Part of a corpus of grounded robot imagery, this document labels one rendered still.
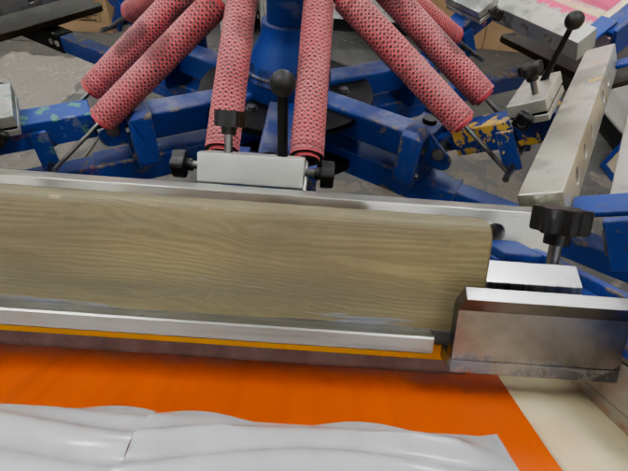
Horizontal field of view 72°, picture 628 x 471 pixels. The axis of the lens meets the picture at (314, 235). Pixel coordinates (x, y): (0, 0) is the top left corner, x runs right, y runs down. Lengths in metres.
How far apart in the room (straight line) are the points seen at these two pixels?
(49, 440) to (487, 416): 0.22
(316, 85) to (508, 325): 0.49
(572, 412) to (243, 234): 0.22
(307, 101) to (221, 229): 0.43
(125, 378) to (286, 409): 0.10
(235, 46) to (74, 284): 0.51
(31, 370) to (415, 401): 0.23
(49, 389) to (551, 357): 0.28
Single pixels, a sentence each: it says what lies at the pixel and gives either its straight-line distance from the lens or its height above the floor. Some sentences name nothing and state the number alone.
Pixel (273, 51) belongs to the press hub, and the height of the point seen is 1.11.
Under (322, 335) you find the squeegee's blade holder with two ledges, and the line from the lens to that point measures 0.25.
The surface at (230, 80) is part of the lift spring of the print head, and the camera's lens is 0.69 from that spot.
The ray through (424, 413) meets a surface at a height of 1.22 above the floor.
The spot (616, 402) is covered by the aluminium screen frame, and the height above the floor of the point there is 1.23.
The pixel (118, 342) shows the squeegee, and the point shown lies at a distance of 0.30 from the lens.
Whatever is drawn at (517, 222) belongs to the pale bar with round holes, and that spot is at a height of 1.16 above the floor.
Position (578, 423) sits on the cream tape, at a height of 1.22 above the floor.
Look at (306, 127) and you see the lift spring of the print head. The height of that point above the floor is 1.13.
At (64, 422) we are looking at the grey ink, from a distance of 0.25.
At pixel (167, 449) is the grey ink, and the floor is 1.25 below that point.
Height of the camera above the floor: 1.46
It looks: 44 degrees down
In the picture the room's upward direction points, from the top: 5 degrees clockwise
